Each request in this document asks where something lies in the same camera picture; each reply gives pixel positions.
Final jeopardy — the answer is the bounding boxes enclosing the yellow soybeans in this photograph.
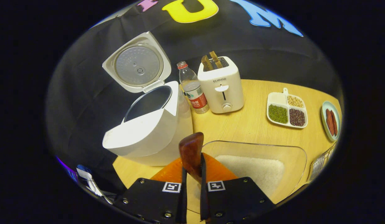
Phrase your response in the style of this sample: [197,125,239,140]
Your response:
[287,95,304,108]

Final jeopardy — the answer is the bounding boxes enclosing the white divided dish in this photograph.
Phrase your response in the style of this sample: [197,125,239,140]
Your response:
[267,88,308,129]

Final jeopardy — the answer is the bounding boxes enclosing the black backdrop cloth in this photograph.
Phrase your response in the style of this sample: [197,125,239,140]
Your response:
[46,0,342,193]

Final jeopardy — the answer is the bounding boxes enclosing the wooden spoon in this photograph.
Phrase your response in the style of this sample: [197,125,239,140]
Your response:
[179,132,204,184]

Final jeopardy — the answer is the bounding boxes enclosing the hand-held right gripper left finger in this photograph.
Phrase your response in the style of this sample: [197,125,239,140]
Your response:
[113,157,187,224]

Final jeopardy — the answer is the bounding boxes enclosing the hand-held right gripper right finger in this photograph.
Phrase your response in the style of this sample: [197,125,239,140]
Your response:
[200,152,276,224]

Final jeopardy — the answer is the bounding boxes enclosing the red sausage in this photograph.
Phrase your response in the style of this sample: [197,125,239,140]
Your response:
[325,108,335,136]
[331,110,338,136]

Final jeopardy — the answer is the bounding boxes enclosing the green mung beans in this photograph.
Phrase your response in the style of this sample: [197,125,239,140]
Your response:
[268,104,288,124]

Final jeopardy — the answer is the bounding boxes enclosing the white toaster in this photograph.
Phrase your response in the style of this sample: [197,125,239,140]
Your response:
[197,56,244,114]

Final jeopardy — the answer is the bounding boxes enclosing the clear plastic container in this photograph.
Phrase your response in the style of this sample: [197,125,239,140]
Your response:
[200,140,307,204]

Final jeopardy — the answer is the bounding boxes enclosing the white rice cooker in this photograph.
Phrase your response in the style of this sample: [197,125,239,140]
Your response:
[102,31,193,166]

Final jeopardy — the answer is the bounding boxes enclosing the dark red beans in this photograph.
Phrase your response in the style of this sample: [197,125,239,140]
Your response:
[289,108,306,126]

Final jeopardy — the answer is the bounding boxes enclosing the brown toast slice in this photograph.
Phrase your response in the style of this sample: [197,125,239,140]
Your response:
[201,55,214,72]
[210,51,223,69]

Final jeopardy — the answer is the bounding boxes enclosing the white rice heap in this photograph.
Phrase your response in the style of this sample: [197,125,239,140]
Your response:
[215,155,285,197]

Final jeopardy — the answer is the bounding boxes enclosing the clear plastic water bottle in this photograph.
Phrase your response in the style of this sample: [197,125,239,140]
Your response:
[176,61,210,114]

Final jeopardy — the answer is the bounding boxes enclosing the green plate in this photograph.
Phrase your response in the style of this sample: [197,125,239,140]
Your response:
[321,100,341,142]

